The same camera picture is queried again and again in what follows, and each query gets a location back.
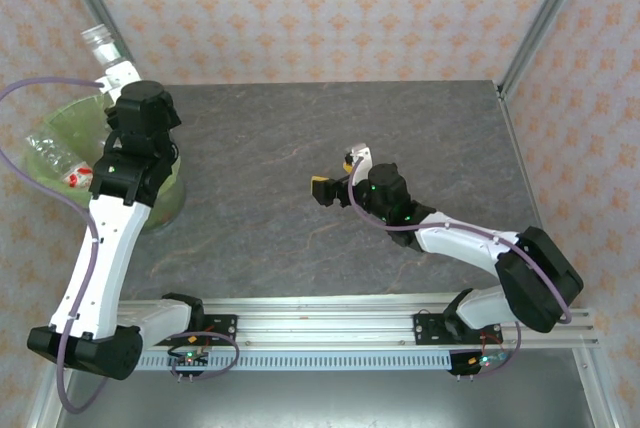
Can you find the white bottle green label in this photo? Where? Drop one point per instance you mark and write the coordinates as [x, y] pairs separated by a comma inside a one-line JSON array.
[[107, 55]]

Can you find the clear crinkled bottle red label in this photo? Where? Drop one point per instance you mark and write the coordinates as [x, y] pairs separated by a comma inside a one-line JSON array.
[[50, 153]]

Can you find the green translucent bin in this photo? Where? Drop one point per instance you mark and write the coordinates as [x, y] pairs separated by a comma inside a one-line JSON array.
[[75, 120]]

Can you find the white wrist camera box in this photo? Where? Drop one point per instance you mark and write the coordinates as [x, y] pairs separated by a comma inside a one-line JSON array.
[[122, 75], [364, 155]]

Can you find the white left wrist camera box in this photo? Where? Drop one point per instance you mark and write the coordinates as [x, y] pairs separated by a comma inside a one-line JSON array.
[[122, 75]]

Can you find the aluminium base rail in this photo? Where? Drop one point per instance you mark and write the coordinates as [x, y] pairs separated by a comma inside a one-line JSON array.
[[325, 318]]

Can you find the grey metal panel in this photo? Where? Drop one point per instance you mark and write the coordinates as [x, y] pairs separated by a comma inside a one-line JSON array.
[[325, 403]]

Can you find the aluminium side rail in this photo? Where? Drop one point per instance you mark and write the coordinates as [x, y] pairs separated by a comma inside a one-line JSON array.
[[519, 148]]

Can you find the aluminium frame bar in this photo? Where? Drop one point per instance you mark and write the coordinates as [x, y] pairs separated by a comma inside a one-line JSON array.
[[597, 398], [45, 403]]

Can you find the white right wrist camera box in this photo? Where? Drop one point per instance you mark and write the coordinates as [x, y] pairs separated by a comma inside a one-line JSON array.
[[364, 155]]

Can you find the small controller board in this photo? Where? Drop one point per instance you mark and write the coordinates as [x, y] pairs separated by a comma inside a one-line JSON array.
[[187, 358], [480, 362]]

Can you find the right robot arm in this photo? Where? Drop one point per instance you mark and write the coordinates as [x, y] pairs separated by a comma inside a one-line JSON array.
[[460, 243]]

